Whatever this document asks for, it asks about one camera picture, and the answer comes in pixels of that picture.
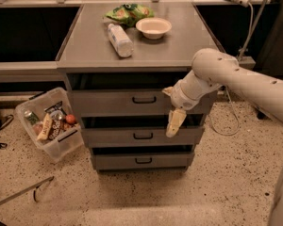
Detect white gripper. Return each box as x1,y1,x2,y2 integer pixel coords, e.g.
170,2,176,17
162,79,198,137

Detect grey top drawer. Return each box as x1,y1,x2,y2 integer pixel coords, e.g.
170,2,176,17
67,88,219,118

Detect grey drawer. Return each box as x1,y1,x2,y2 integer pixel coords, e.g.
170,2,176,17
92,153,194,170
82,127,204,148
67,88,219,118

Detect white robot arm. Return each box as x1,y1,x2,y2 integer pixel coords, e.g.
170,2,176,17
163,48,283,226

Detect grey drawer cabinet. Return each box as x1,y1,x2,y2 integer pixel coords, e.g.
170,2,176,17
58,3,219,171

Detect grey middle drawer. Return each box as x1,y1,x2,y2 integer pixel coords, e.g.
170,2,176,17
82,127,204,148

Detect grey bottom drawer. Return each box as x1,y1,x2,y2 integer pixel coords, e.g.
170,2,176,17
92,153,194,170

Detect white paper bowl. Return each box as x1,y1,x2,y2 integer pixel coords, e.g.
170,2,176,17
136,18,172,40

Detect clear plastic water bottle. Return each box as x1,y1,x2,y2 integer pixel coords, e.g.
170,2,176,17
108,24,133,57

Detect green chip bag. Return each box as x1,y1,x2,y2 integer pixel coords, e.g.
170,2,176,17
105,4,154,27

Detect red apple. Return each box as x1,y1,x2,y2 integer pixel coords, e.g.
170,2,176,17
65,114,76,125

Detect brown snack bag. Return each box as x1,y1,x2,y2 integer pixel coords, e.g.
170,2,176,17
48,120,63,140

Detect clear plastic storage bin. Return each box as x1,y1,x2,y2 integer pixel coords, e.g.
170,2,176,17
16,88,83,162

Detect yellow snack box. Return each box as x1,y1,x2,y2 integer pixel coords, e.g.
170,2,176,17
37,114,53,140

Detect green soda can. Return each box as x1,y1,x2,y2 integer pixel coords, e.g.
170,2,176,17
24,110,40,125

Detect metal rod on floor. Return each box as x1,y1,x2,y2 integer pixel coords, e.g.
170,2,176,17
0,176,55,206

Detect grey metal pole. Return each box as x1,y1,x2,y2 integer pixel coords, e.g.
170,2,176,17
237,0,268,62

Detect white cable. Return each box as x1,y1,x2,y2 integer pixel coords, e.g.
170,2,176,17
207,2,255,137

